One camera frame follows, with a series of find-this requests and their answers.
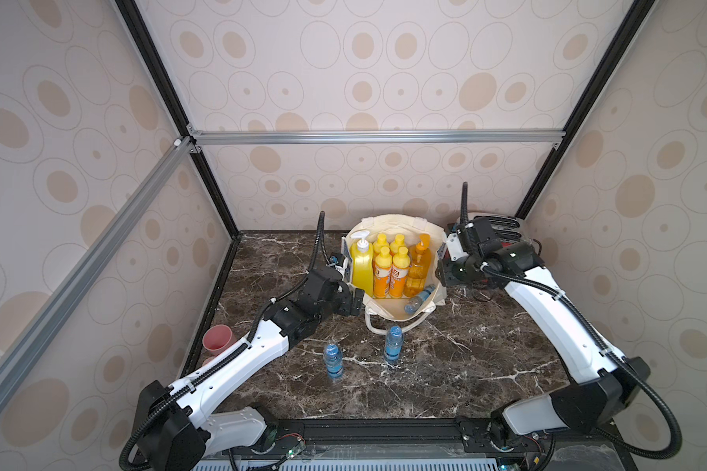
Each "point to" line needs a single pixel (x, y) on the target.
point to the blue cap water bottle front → (414, 302)
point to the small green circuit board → (296, 449)
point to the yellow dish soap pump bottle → (361, 265)
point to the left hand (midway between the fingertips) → (357, 287)
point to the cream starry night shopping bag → (411, 227)
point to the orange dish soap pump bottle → (418, 267)
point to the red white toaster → (512, 230)
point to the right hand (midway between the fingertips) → (454, 270)
